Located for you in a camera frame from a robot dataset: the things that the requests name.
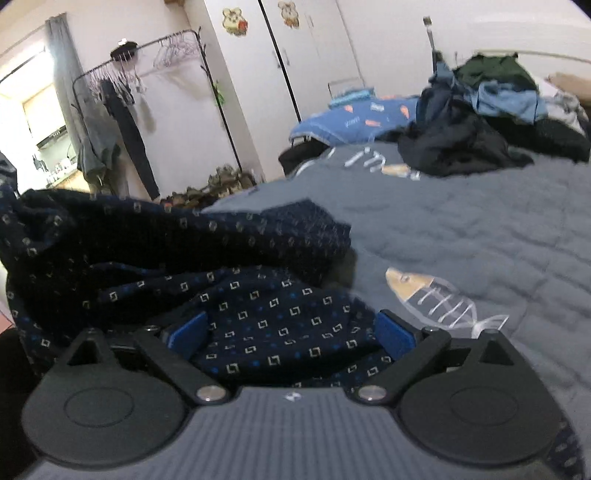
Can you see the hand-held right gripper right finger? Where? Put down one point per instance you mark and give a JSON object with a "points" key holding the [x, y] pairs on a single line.
{"points": [[392, 334]]}

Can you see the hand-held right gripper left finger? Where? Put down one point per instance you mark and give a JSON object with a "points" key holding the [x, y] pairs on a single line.
{"points": [[187, 330]]}

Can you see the navy patterned sweater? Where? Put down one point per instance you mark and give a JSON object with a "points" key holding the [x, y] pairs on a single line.
{"points": [[277, 314]]}

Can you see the black clothes rack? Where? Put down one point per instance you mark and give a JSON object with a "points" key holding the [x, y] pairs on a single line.
{"points": [[227, 129]]}

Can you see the grey quilted bedspread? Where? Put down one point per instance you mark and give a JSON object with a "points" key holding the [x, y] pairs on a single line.
{"points": [[461, 230]]}

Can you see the black crumpled garment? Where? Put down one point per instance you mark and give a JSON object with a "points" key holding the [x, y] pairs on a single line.
{"points": [[452, 147]]}

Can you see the hanging dark pants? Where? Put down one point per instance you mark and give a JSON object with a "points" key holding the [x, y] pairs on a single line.
{"points": [[134, 138]]}

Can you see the grey hanging garment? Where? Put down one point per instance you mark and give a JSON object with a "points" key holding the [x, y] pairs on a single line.
{"points": [[99, 147]]}

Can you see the blue printed quilt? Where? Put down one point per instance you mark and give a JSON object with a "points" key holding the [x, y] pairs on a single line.
{"points": [[351, 120]]}

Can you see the navy garment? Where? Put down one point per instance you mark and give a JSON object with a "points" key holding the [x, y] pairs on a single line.
{"points": [[438, 104]]}

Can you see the green hanging toy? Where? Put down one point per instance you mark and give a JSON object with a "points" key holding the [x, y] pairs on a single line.
{"points": [[219, 92]]}

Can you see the teal striped cloth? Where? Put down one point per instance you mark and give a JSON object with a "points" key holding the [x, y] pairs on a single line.
{"points": [[351, 98]]}

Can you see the white wardrobe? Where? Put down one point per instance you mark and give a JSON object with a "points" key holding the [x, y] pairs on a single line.
{"points": [[258, 92]]}

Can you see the dark dotted garment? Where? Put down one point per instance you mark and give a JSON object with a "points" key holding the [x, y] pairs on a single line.
{"points": [[554, 138]]}

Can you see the light blue garment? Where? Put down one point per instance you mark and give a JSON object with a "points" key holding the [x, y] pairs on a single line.
{"points": [[503, 104]]}

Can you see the bunch of pink hangers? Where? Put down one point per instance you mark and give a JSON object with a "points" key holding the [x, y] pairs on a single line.
{"points": [[175, 53]]}

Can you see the dark green garment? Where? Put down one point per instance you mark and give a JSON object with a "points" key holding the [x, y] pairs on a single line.
{"points": [[494, 71]]}

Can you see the grey white garment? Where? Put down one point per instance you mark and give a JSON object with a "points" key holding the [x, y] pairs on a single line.
{"points": [[565, 108]]}

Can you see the black hat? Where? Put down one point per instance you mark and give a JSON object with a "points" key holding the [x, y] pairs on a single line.
{"points": [[123, 50]]}

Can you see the grey curtain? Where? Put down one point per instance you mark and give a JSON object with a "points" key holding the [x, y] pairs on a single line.
{"points": [[64, 69]]}

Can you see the cartoon mouse sticker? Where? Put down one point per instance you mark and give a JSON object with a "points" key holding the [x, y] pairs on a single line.
{"points": [[288, 14], [234, 21]]}

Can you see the black device on stand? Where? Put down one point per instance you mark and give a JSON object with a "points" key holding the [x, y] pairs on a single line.
{"points": [[427, 21]]}

